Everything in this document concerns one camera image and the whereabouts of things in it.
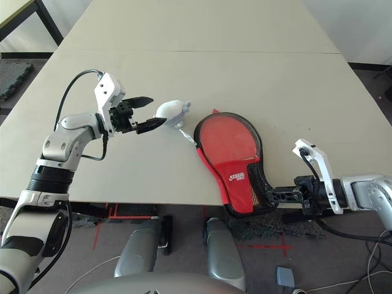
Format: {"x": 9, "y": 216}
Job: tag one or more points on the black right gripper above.
{"x": 312, "y": 191}

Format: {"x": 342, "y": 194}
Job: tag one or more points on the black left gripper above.
{"x": 121, "y": 118}

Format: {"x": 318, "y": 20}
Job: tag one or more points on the red black paddle case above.
{"x": 232, "y": 177}

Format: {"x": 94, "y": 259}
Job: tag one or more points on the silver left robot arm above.
{"x": 61, "y": 144}

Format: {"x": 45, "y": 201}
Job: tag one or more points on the dark speckled floor mat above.
{"x": 260, "y": 226}

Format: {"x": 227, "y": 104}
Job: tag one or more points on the grey floor pedal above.
{"x": 284, "y": 275}

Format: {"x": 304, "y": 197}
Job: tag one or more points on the grey robot right leg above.
{"x": 223, "y": 254}

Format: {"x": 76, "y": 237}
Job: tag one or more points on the grey robot leg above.
{"x": 137, "y": 248}
{"x": 223, "y": 254}

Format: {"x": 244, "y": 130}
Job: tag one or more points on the grey robot left leg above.
{"x": 137, "y": 248}

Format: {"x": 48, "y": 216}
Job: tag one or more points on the black foam floor mat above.
{"x": 12, "y": 79}

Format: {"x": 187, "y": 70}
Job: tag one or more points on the grey robot torso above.
{"x": 153, "y": 286}

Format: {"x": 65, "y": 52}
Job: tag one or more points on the black table base bar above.
{"x": 9, "y": 202}

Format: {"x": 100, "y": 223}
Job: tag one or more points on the beige black-framed side table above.
{"x": 9, "y": 13}

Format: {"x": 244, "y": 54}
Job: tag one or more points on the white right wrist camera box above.
{"x": 321, "y": 165}

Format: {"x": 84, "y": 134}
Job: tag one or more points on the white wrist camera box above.
{"x": 321, "y": 165}
{"x": 105, "y": 87}

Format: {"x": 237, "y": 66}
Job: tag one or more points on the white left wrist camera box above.
{"x": 105, "y": 87}

